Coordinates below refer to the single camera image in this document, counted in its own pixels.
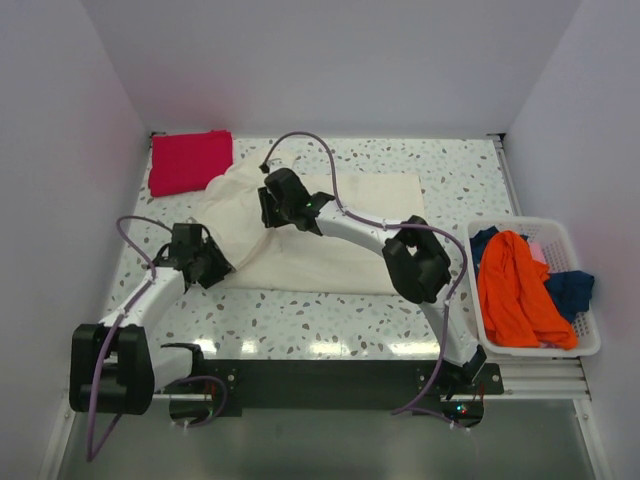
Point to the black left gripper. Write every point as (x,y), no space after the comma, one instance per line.
(221,265)

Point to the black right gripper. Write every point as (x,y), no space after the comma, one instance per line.
(268,216)

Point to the cream white t shirt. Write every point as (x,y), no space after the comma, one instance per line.
(289,260)

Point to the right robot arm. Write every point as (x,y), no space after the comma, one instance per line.
(417,264)

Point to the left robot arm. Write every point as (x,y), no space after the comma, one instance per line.
(113,368)

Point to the folded red t shirt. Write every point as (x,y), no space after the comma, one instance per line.
(186,163)

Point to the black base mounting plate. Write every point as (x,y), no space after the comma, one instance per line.
(327,385)

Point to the pink garment in basket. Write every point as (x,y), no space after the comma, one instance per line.
(537,252)

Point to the orange t shirt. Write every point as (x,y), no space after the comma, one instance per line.
(517,310)

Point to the navy blue t shirt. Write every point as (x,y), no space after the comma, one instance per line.
(570,291)

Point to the aluminium table frame rail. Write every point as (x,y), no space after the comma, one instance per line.
(278,328)

